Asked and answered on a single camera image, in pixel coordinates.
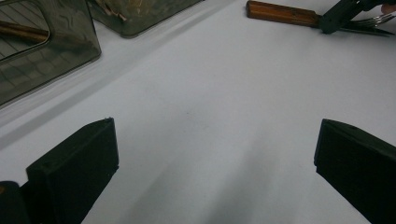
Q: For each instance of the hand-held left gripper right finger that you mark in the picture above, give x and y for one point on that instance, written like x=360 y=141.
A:
x=358 y=174

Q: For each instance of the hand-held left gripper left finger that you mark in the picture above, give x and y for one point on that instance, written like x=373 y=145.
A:
x=74 y=168

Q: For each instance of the smoky transparent plastic bin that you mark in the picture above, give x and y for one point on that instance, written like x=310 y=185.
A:
x=149 y=18
x=74 y=46

